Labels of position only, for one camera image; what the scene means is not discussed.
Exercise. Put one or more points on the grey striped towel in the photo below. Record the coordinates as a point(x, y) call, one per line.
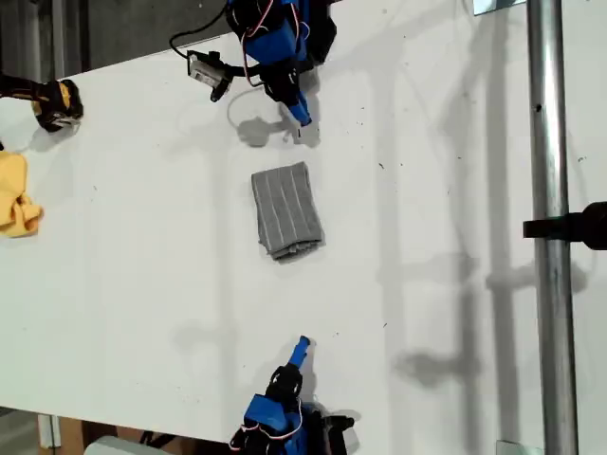
point(289, 213)

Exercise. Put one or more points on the white plastic box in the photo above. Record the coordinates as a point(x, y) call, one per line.
point(111, 445)

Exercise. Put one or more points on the yellow black power tool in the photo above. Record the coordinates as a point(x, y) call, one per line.
point(57, 104)

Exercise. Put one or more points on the white table leg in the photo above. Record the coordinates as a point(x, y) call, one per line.
point(49, 431)

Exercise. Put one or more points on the black clamp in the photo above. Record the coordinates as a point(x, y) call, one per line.
point(569, 227)

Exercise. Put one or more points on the yellow cloth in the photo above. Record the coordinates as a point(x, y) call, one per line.
point(14, 199)

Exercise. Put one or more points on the black camera box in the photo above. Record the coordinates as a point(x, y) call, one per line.
point(204, 70)
point(334, 441)

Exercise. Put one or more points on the steel post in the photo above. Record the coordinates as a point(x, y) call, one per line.
point(550, 284)

